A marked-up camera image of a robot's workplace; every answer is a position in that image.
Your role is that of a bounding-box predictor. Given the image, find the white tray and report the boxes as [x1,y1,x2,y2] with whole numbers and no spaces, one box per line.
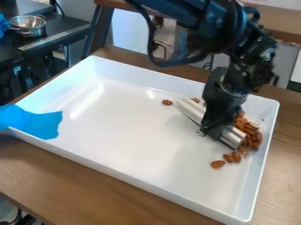
[5,54,282,225]

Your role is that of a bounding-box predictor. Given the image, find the wooden desk with dark legs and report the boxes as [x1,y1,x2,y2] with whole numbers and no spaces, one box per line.
[81,0,301,60]

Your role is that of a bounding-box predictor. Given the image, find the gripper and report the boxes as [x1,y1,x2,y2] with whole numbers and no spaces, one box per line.
[198,66,251,142]

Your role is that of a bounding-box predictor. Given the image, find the silver pot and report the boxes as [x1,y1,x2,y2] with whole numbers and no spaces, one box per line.
[7,14,48,39]

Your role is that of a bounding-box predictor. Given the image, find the black side table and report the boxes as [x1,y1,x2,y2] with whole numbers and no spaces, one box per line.
[0,0,94,104]

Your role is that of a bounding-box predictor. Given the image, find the pile of brown bits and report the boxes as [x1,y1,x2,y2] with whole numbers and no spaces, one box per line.
[210,112,265,171]

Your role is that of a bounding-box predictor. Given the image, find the silver metal bar tool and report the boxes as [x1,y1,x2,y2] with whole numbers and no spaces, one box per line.
[172,98,248,151]

